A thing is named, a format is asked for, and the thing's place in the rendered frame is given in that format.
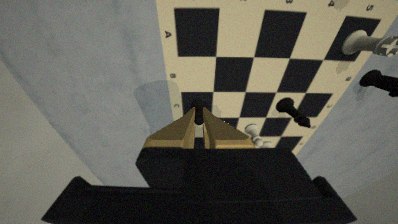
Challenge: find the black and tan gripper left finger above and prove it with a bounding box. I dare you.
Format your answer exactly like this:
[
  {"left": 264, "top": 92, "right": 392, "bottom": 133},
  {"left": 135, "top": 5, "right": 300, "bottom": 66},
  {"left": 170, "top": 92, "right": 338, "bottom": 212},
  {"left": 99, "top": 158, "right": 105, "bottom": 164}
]
[{"left": 141, "top": 107, "right": 195, "bottom": 150}]

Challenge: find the black and cream chessboard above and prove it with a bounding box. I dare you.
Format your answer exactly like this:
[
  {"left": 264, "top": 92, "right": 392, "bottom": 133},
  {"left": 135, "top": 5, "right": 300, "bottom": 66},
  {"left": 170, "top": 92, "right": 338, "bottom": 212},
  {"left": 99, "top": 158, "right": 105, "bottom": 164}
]
[{"left": 156, "top": 0, "right": 398, "bottom": 155}]

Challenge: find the white pawn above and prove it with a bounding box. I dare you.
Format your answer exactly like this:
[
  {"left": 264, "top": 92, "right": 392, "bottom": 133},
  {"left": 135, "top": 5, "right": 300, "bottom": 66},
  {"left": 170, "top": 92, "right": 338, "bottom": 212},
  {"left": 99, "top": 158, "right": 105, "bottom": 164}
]
[
  {"left": 245, "top": 124, "right": 263, "bottom": 147},
  {"left": 260, "top": 141, "right": 272, "bottom": 148}
]

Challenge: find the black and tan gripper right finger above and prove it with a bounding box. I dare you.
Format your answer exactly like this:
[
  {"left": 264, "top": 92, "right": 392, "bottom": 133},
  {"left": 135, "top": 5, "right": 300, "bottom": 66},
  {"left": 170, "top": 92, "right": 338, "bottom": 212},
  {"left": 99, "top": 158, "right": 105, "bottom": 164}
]
[{"left": 203, "top": 107, "right": 256, "bottom": 149}]

